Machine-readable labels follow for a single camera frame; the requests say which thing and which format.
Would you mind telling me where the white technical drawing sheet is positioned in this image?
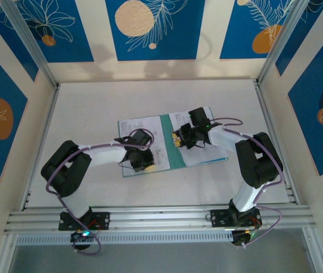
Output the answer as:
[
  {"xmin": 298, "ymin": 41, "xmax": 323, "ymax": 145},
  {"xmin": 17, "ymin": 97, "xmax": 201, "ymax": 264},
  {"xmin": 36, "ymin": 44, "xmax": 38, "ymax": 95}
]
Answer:
[{"xmin": 118, "ymin": 115, "xmax": 170, "ymax": 177}]

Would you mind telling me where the aluminium frame post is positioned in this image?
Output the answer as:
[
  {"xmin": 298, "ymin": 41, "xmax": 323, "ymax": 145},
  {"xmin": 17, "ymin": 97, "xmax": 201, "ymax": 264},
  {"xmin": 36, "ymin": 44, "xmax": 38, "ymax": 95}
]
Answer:
[
  {"xmin": 1, "ymin": 0, "xmax": 60, "ymax": 89},
  {"xmin": 256, "ymin": 0, "xmax": 313, "ymax": 85}
]

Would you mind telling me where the aluminium frame leg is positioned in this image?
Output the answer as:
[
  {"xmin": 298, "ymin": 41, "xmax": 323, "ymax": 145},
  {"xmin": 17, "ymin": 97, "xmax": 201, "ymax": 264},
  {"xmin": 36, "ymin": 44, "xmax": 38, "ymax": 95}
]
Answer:
[
  {"xmin": 302, "ymin": 227, "xmax": 323, "ymax": 273},
  {"xmin": 0, "ymin": 231, "xmax": 19, "ymax": 273}
]

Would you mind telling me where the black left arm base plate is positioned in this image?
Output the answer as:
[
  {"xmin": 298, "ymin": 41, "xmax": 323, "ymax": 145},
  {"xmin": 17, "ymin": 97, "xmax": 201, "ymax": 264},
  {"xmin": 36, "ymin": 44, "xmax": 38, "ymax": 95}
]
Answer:
[{"xmin": 58, "ymin": 212, "xmax": 111, "ymax": 231}]

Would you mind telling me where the long aluminium mounting rail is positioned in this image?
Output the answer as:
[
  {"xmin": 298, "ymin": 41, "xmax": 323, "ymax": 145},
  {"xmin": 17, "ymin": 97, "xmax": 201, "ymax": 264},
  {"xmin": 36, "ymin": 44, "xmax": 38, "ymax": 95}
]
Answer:
[{"xmin": 3, "ymin": 204, "xmax": 317, "ymax": 234}]

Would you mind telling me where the aluminium table side rail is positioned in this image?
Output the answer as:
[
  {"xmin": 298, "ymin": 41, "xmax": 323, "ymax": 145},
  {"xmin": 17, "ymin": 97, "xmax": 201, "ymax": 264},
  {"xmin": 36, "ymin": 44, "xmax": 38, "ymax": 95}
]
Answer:
[
  {"xmin": 19, "ymin": 84, "xmax": 61, "ymax": 213},
  {"xmin": 254, "ymin": 79, "xmax": 300, "ymax": 205}
]

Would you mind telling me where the grey slotted cable duct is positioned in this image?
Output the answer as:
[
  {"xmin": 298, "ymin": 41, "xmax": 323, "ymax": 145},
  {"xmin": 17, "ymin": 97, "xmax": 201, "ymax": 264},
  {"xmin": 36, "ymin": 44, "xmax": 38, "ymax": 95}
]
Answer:
[{"xmin": 15, "ymin": 231, "xmax": 236, "ymax": 246}]

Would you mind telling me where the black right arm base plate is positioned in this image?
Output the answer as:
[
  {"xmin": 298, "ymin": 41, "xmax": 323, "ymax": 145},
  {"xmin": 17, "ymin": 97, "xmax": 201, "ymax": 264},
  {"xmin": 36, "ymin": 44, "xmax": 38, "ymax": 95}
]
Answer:
[{"xmin": 210, "ymin": 208, "xmax": 262, "ymax": 228}]

